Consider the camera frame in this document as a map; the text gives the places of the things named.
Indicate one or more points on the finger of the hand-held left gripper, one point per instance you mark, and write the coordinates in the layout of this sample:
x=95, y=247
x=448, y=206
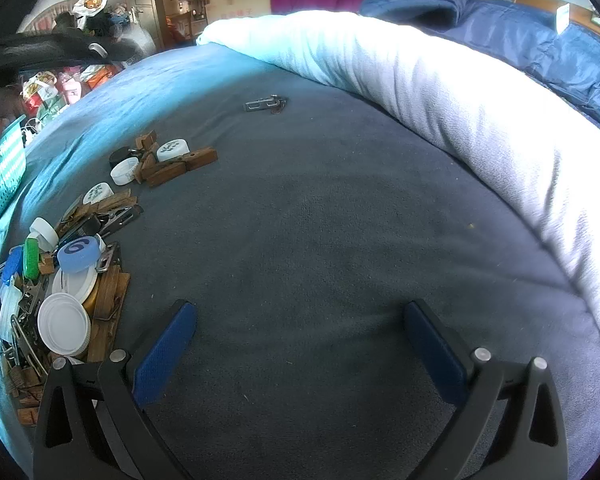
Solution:
x=80, y=47

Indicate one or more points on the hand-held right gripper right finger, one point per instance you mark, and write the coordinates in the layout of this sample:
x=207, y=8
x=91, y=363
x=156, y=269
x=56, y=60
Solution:
x=432, y=350

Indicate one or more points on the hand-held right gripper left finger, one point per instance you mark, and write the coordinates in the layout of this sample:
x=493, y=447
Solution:
x=165, y=355

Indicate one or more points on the white green printed bottle cap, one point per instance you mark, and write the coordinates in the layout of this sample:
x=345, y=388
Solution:
x=99, y=192
x=172, y=149

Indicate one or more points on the pink striped round board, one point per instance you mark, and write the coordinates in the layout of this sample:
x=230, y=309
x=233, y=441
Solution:
x=45, y=17

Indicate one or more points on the pile of caps and clothespins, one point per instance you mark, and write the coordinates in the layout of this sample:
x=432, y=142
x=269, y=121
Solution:
x=107, y=310

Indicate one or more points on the brown wooden door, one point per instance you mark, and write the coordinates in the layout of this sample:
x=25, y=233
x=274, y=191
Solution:
x=142, y=5

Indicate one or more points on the large white round lid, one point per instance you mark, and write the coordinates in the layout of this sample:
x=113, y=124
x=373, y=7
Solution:
x=64, y=322

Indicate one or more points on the flat white round lid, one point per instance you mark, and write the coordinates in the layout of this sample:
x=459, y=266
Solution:
x=82, y=285

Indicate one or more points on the teal plastic basket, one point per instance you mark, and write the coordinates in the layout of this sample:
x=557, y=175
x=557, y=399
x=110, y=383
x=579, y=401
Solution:
x=7, y=170

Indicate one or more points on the black bottle cap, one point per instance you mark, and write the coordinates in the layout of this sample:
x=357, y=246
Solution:
x=120, y=155

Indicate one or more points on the small white bottle cap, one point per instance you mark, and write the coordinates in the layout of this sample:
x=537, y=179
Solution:
x=125, y=171

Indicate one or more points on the blue round printed lid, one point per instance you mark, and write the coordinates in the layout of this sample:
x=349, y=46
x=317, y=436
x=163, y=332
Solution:
x=77, y=253

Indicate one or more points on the cluster of wooden clothespins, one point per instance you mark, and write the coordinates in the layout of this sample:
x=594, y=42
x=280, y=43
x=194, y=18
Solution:
x=167, y=172

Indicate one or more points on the green plastic clip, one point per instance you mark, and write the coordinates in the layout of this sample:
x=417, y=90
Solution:
x=31, y=257

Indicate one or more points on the tall white bottle cap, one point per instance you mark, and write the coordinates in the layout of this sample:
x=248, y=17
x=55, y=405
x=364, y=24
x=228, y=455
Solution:
x=44, y=230

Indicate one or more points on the blue plastic clip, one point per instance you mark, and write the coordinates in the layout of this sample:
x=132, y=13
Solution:
x=11, y=265

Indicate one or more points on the grey metal clip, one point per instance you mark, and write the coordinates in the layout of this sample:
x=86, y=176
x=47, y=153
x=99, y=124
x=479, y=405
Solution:
x=265, y=104

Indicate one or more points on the white fleece blanket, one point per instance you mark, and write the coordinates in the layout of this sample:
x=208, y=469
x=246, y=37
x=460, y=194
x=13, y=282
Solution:
x=430, y=85

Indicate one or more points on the navy blue quilt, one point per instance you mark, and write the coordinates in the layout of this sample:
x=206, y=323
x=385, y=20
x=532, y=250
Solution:
x=530, y=35

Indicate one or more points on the wooden headboard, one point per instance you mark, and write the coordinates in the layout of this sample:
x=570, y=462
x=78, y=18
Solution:
x=587, y=15

